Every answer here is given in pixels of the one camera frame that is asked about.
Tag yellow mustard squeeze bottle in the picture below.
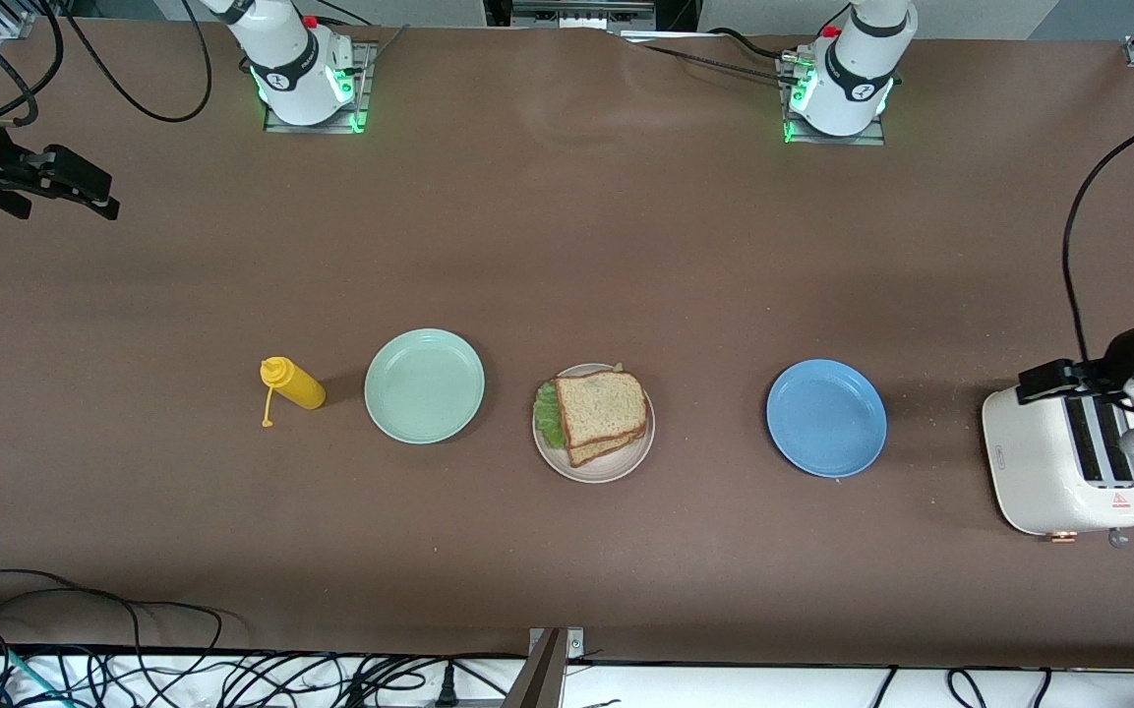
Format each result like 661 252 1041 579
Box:
260 357 327 429

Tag brown bread slice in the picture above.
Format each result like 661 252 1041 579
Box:
567 423 648 468
553 371 649 449

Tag green lettuce leaf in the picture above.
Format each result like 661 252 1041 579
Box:
534 366 627 451

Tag blue plate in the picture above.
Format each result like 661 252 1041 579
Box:
766 359 888 479

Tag mint green plate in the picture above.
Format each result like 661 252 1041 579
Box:
364 328 486 445

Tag beige plate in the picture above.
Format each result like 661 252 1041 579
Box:
532 364 656 484

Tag white toaster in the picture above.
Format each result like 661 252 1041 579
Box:
982 383 1134 548

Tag grey metal device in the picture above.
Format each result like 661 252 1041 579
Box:
510 0 658 30

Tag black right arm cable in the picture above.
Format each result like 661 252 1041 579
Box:
0 0 213 129

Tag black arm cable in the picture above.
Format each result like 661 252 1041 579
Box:
0 0 213 129
1061 111 1134 367

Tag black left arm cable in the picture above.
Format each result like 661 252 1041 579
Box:
1061 111 1134 367

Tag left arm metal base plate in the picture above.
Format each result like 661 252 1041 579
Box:
776 54 887 147

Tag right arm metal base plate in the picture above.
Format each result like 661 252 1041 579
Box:
264 39 378 135

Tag looped black cable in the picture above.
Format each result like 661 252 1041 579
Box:
0 568 225 655

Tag black braided cable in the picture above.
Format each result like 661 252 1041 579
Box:
623 28 806 88

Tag small metal bracket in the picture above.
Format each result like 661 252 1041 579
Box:
527 627 585 662

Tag tangled black cables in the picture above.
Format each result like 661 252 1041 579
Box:
0 644 528 708

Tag grey metal post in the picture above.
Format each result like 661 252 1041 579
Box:
503 627 567 708

